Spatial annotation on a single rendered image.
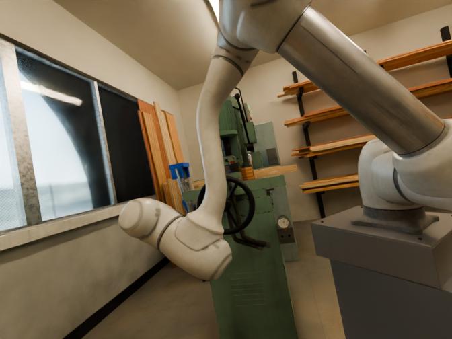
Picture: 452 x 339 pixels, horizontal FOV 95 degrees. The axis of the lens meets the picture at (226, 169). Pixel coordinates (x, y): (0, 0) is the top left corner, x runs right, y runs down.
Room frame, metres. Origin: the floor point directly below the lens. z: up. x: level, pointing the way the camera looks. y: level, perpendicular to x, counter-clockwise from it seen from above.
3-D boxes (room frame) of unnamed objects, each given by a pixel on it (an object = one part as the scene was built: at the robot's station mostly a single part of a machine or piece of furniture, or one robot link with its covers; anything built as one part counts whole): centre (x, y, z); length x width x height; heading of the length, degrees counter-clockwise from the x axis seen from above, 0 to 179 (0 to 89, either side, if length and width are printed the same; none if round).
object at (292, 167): (1.33, -0.16, 0.92); 0.55 x 0.02 x 0.04; 79
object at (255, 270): (1.47, -0.05, 0.35); 0.58 x 0.45 x 0.71; 169
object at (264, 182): (1.24, -0.02, 0.87); 0.61 x 0.30 x 0.06; 79
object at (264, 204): (1.47, -0.06, 0.76); 0.57 x 0.45 x 0.09; 169
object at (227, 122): (1.35, -0.03, 1.35); 0.18 x 0.18 x 0.31
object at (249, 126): (1.53, -0.22, 1.22); 0.09 x 0.08 x 0.15; 169
